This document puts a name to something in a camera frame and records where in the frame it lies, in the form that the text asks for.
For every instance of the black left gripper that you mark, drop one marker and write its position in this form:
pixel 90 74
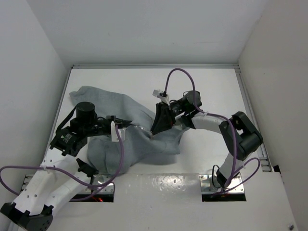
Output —
pixel 121 122

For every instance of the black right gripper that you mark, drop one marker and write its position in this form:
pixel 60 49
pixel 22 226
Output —
pixel 164 119

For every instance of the grey zip jacket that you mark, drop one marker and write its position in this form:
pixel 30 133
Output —
pixel 104 154

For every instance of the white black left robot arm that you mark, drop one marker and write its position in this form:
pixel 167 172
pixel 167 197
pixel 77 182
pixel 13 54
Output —
pixel 62 175

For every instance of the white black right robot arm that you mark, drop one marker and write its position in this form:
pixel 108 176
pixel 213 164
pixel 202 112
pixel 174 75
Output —
pixel 240 135

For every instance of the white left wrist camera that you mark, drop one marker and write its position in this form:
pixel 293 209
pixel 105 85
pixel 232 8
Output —
pixel 117 134

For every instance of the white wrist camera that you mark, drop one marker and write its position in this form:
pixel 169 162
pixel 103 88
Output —
pixel 162 95
pixel 117 134

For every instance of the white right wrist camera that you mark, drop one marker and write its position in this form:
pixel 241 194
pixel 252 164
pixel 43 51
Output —
pixel 162 95

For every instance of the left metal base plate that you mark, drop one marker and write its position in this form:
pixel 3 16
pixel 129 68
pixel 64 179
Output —
pixel 106 184

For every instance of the metal base plate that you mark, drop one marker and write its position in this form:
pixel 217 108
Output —
pixel 106 184
pixel 235 187

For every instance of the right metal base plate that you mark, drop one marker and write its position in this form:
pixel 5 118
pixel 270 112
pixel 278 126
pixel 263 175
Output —
pixel 235 187

